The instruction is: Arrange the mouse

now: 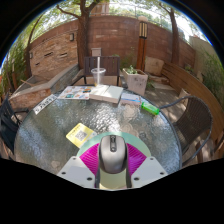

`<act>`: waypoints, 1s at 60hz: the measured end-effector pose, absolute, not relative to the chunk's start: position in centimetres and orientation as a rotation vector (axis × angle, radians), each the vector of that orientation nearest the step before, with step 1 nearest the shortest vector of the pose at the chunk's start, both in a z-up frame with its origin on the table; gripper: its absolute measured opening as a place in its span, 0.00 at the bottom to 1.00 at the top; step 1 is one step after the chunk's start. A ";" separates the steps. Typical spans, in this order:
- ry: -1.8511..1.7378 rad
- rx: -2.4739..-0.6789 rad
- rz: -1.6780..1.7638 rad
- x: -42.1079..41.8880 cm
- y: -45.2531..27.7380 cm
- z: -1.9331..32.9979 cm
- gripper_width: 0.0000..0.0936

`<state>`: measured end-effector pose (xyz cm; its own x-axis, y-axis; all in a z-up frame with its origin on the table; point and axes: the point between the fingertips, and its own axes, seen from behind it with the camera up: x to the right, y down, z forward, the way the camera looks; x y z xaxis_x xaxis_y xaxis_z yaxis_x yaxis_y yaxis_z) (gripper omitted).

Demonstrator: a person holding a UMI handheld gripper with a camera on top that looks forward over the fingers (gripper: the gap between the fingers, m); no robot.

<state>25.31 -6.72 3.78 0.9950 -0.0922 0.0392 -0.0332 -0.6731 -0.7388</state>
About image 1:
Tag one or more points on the white printed number plate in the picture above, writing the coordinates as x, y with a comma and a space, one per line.
45, 104

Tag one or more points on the dark wicker chair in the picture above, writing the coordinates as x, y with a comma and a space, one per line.
193, 123

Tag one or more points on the white planter box with plants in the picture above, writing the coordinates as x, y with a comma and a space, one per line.
136, 83

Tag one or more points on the tan stone slab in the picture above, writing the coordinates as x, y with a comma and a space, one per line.
154, 66

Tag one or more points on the black wall lamp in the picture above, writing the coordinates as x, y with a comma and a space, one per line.
31, 55
71, 36

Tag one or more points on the thin leaning tree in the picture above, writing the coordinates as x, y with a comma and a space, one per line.
29, 60

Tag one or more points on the thick forked tree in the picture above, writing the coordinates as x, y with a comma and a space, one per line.
83, 40

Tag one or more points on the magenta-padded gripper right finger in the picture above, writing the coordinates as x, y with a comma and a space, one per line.
137, 160

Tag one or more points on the wooden garden lamp post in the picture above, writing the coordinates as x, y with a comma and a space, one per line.
141, 50

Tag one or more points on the yellow card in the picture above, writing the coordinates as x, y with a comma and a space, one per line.
77, 135

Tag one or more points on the dark wooden slatted chair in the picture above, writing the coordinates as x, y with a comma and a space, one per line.
111, 65

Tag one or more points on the slender dark tree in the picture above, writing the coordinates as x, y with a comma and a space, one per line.
175, 40

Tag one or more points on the grey wall utility box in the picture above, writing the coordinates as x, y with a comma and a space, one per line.
96, 52

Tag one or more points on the colourful picture booklet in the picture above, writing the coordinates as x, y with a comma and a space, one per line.
75, 92

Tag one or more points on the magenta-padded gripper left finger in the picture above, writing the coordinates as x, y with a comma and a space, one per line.
88, 160

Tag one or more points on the curved wooden bench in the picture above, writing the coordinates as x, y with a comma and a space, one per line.
190, 86

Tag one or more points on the black slatted chair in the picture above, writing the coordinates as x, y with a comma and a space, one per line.
8, 123

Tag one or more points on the grey black computer mouse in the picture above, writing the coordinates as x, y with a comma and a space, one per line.
113, 153

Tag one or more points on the stone raised garden bed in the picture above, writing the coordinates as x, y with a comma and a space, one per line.
56, 83

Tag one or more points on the small pale booklet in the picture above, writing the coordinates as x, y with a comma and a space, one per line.
130, 98

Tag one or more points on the thick white book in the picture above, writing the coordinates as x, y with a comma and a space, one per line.
108, 94

